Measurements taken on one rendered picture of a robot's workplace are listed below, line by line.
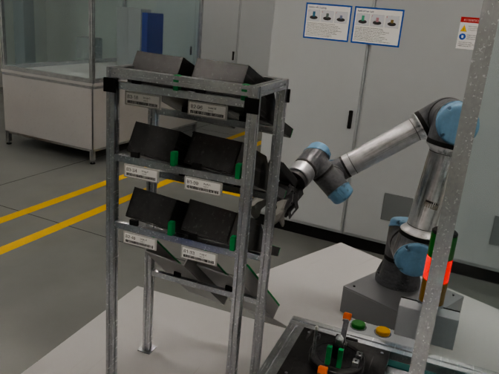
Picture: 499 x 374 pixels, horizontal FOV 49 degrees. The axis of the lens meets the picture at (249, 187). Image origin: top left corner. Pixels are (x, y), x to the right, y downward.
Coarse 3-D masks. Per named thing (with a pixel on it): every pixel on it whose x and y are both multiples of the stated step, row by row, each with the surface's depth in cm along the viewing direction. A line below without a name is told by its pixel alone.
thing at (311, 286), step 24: (288, 264) 217; (312, 264) 219; (336, 264) 221; (360, 264) 222; (288, 288) 198; (312, 288) 200; (336, 288) 201; (288, 312) 182; (312, 312) 184; (336, 312) 185
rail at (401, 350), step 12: (300, 324) 157; (312, 324) 158; (324, 324) 158; (348, 336) 153; (360, 336) 154; (384, 348) 149; (396, 348) 150; (408, 348) 150; (396, 360) 149; (408, 360) 147
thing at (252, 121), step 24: (120, 72) 116; (144, 72) 114; (240, 192) 112; (240, 216) 114; (264, 216) 131; (240, 240) 116; (264, 240) 133; (144, 264) 148; (240, 264) 117; (264, 264) 135; (144, 288) 150; (240, 288) 118; (264, 288) 136; (144, 312) 152; (240, 312) 121; (264, 312) 140; (144, 336) 155
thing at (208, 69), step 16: (208, 64) 116; (224, 64) 115; (240, 64) 113; (224, 80) 114; (240, 80) 112; (256, 80) 116; (240, 96) 112; (272, 96) 123; (240, 112) 123; (272, 112) 125; (288, 128) 134
